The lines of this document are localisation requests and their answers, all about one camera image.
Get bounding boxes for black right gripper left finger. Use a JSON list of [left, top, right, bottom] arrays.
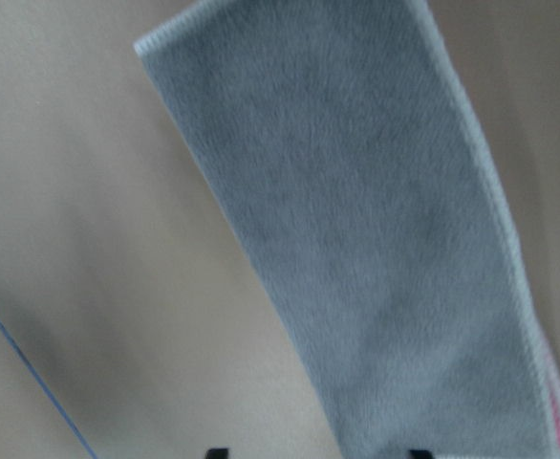
[[205, 448, 228, 459]]

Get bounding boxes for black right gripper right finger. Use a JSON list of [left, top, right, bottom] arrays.
[[409, 449, 432, 459]]

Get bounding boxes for pink and grey towel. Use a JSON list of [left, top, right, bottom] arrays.
[[135, 1, 560, 458]]

